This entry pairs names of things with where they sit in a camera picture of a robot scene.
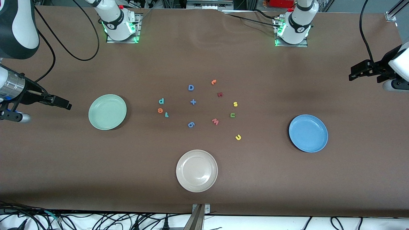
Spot grey equipment box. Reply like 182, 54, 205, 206
186, 0, 234, 10

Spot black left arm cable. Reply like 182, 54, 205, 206
359, 0, 374, 63

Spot red box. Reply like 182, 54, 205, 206
269, 0, 296, 9

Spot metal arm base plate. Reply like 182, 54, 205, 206
106, 13, 142, 44
274, 16, 309, 48

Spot blue plate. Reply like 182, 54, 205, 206
289, 114, 328, 153

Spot teal floor cable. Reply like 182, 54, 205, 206
44, 210, 62, 223

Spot black base cable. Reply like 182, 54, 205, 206
223, 13, 282, 27
252, 9, 283, 20

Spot brown table cover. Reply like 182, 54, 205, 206
0, 6, 409, 218

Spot aluminium corner profile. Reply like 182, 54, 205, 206
385, 0, 409, 22

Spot green plate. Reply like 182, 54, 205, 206
88, 94, 127, 131

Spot aluminium mount post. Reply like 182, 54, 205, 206
184, 204, 211, 230

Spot beige plate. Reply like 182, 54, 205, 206
176, 149, 218, 193

